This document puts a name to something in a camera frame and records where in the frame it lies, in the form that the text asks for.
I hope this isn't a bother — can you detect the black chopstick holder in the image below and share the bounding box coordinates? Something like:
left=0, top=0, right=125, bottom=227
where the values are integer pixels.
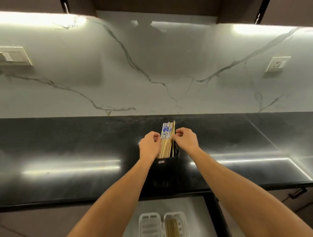
left=150, top=144, right=181, bottom=190

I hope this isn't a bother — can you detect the chopsticks lot in tray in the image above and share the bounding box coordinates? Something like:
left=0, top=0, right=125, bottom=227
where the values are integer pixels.
left=166, top=219, right=180, bottom=237

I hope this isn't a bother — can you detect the person's right forearm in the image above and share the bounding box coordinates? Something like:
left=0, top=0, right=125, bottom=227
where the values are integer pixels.
left=189, top=148, right=313, bottom=237

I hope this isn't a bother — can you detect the open kitchen drawer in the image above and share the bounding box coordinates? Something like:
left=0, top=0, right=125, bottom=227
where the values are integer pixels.
left=122, top=192, right=232, bottom=237

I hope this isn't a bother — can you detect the person's right hand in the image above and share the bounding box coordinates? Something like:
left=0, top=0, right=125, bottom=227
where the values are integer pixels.
left=174, top=127, right=201, bottom=154

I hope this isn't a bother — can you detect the white wall switch plate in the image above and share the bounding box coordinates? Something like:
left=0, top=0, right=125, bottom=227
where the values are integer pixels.
left=0, top=46, right=33, bottom=66

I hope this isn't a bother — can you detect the white wall power socket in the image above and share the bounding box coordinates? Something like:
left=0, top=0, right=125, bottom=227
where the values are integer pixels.
left=265, top=56, right=291, bottom=73

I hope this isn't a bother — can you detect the black drawer handle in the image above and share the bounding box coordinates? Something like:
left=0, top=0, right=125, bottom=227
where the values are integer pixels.
left=288, top=188, right=308, bottom=200

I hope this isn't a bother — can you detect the person's left hand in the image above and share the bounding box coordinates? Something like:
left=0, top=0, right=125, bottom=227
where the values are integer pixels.
left=139, top=131, right=162, bottom=162

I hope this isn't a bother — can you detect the white plastic slotted tray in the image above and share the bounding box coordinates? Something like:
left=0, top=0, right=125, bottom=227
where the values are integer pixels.
left=162, top=211, right=190, bottom=237
left=139, top=212, right=162, bottom=237

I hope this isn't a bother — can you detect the bundle of wooden chopsticks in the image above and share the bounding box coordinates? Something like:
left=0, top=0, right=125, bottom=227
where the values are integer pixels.
left=158, top=120, right=176, bottom=159

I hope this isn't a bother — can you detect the grey lower cabinet front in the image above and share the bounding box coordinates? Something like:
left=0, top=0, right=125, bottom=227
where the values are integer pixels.
left=215, top=185, right=313, bottom=237

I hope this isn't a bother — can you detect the person's left forearm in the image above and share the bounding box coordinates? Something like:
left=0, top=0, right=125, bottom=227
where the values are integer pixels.
left=67, top=156, right=159, bottom=237

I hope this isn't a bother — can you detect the dark upper cabinet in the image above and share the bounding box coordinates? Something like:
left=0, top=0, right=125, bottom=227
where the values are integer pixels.
left=0, top=0, right=98, bottom=18
left=217, top=0, right=313, bottom=28

